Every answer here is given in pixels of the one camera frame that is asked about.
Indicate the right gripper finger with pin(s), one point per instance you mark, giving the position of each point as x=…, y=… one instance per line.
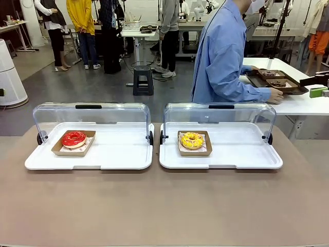
x=318, y=92
x=313, y=81

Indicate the sprinkled chocolate donut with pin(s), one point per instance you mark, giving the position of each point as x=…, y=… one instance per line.
x=280, y=74

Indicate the chocolate sprinkle donut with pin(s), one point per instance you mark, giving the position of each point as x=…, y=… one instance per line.
x=278, y=83

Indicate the dark brown serving tray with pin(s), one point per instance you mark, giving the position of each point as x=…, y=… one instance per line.
x=257, y=81

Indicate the person in black vest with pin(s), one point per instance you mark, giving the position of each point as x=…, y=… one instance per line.
x=55, y=38

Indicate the person in blue shirt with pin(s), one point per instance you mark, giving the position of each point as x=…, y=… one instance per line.
x=221, y=59

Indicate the person in yellow hoodie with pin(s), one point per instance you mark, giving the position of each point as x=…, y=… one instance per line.
x=81, y=18

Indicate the person in dark clothes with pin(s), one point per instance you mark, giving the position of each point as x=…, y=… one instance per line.
x=110, y=38

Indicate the yellow sprinkle donut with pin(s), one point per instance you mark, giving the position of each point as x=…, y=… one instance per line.
x=192, y=141

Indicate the yellow glazed donut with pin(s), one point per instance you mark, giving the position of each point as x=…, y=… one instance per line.
x=195, y=154

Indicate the person in grey hoodie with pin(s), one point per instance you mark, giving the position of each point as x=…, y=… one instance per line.
x=169, y=31

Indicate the person's right hand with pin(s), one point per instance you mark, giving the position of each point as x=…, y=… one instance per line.
x=276, y=95

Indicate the person's left hand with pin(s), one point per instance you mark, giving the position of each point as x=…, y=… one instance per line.
x=255, y=68

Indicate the white cylindrical air purifier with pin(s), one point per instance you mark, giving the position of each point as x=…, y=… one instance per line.
x=10, y=77

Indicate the large white table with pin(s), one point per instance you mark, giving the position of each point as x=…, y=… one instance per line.
x=295, y=105

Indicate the mannequin with orange shorts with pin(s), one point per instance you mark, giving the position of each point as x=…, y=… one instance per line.
x=317, y=41

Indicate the long white workbench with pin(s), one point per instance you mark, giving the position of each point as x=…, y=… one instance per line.
x=270, y=32

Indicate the light wooden desk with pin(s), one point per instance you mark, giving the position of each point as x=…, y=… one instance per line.
x=10, y=25

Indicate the white round pillar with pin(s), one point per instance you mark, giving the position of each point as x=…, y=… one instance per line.
x=30, y=23

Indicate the figure in grey apron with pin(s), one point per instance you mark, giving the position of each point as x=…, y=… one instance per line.
x=250, y=23

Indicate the clear hinged lid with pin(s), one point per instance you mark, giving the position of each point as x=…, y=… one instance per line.
x=115, y=113
x=231, y=115

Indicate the white printed paper liner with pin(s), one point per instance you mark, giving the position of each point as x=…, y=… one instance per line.
x=88, y=141
x=206, y=148

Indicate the white display tray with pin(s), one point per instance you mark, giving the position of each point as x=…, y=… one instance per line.
x=231, y=154
x=115, y=154

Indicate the black plastic step stool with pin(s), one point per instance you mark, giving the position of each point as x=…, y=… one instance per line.
x=143, y=79

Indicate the white height adjustable desk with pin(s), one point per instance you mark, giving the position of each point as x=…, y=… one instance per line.
x=137, y=34

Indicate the dark tray with donuts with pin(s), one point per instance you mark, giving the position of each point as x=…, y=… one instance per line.
x=148, y=29

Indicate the black camera stand pole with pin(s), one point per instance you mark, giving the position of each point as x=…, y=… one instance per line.
x=278, y=33

